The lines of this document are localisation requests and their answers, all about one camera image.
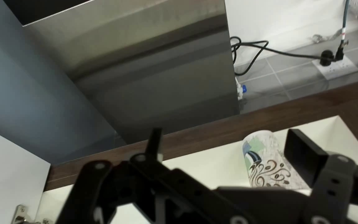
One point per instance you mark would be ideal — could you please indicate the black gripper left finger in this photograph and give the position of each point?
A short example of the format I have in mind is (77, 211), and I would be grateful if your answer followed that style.
(160, 194)

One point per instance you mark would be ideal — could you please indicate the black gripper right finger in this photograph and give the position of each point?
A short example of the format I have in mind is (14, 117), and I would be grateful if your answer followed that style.
(328, 175)

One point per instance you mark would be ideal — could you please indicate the patterned white paper cup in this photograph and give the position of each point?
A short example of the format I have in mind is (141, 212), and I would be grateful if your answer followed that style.
(266, 166)

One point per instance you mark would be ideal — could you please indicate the white left cabinet door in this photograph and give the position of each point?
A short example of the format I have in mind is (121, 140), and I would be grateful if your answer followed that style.
(22, 177)

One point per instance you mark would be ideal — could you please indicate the metal hinge left door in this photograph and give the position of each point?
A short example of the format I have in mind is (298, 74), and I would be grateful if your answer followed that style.
(21, 216)

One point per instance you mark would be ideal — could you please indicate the white power outlet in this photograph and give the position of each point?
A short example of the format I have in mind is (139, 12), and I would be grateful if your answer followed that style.
(335, 69)

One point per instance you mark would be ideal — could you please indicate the white wall cabinet carcass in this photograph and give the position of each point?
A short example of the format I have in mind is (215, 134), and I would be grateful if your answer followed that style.
(262, 205)

